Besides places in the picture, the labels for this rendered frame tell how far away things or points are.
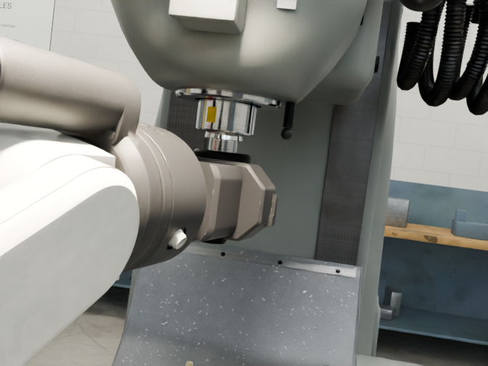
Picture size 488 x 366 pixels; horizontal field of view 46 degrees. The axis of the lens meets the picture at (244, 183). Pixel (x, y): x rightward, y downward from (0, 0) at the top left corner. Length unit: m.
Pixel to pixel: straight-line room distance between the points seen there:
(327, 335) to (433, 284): 4.04
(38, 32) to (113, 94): 5.06
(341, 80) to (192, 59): 0.22
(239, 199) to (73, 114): 0.17
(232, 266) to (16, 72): 0.63
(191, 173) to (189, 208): 0.02
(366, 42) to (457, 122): 4.23
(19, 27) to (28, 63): 5.19
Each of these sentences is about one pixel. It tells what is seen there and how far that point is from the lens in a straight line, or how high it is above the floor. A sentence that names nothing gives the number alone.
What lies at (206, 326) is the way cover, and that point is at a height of 1.02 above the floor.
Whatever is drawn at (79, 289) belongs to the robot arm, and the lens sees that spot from 0.24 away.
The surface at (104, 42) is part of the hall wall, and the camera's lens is 5.09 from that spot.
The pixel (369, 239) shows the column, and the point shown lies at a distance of 0.85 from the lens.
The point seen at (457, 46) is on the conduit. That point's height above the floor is 1.41.
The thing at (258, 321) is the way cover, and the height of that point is 1.04.
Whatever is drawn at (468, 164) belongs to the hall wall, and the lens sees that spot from 4.80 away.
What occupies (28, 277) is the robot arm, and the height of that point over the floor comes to 1.21.
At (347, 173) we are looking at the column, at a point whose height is 1.26.
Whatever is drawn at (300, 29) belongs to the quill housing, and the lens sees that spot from 0.39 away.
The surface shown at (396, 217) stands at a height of 0.95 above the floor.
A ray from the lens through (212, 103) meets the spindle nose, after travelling 0.45.
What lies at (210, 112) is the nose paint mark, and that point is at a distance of 0.44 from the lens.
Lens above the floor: 1.27
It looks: 3 degrees down
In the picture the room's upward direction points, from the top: 7 degrees clockwise
